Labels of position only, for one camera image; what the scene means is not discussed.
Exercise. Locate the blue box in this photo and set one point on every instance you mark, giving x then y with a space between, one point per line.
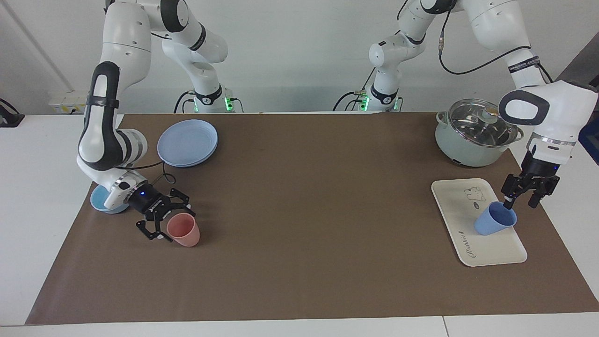
590 140

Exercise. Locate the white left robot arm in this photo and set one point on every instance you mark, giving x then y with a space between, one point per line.
552 107

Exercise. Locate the pale blue plate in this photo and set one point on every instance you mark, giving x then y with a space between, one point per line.
187 142

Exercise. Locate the pink plastic cup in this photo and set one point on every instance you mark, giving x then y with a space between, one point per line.
185 231

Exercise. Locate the cream rabbit print tray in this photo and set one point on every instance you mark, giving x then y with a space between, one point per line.
468 210

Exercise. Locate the blue plastic cup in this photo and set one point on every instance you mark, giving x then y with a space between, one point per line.
493 222

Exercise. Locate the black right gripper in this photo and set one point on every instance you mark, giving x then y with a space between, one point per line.
538 178

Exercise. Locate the white power strip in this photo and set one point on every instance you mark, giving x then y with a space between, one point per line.
65 102

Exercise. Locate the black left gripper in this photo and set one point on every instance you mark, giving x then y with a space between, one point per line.
149 202

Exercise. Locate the brown table mat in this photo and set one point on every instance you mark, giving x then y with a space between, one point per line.
304 234

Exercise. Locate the light blue bowl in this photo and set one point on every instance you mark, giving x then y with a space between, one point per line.
98 201

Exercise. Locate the mint green electric pot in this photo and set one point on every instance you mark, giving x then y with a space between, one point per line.
463 150

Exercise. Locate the glass pot lid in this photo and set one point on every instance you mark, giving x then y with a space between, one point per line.
472 124

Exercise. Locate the black desk object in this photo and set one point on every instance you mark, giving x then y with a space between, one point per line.
9 117

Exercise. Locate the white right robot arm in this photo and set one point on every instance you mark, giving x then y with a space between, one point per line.
126 47

